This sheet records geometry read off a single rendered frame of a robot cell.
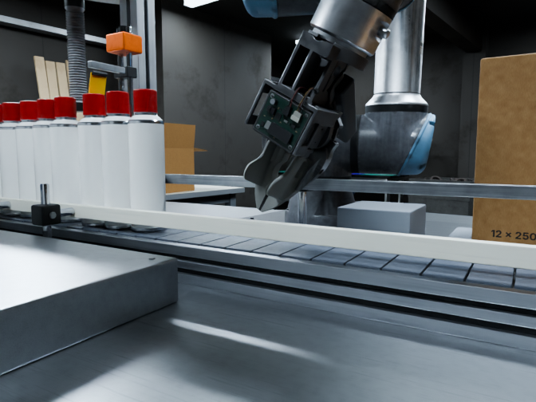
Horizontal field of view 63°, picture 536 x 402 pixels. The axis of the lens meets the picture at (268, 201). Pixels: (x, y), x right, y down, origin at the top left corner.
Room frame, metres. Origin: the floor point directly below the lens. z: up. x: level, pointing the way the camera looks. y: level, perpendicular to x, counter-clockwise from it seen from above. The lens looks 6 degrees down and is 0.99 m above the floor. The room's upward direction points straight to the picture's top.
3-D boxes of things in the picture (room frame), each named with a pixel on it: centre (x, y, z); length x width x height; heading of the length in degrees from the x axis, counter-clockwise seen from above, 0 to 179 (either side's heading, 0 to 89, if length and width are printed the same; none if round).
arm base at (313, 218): (0.91, -0.11, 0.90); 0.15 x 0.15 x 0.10
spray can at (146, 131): (0.65, 0.18, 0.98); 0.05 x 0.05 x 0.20
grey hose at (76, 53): (0.88, 0.37, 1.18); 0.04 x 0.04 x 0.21
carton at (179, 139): (2.55, 0.65, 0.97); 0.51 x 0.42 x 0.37; 148
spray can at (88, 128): (0.70, 0.27, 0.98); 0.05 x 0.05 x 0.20
